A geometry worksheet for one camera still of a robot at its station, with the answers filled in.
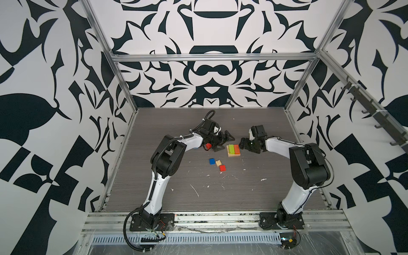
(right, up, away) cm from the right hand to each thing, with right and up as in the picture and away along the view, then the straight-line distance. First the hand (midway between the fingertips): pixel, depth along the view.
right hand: (245, 143), depth 98 cm
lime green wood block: (-9, -3, -2) cm, 10 cm away
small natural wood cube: (-17, -10, -7) cm, 21 cm away
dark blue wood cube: (-21, -10, -5) cm, 23 cm away
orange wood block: (-6, -4, -2) cm, 7 cm away
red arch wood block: (-23, +1, -14) cm, 27 cm away
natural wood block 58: (-11, -2, 0) cm, 11 cm away
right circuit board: (+12, -39, -27) cm, 49 cm away
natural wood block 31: (-8, -7, -2) cm, 10 cm away
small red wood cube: (-15, -13, -7) cm, 21 cm away
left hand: (-8, +3, -5) cm, 10 cm away
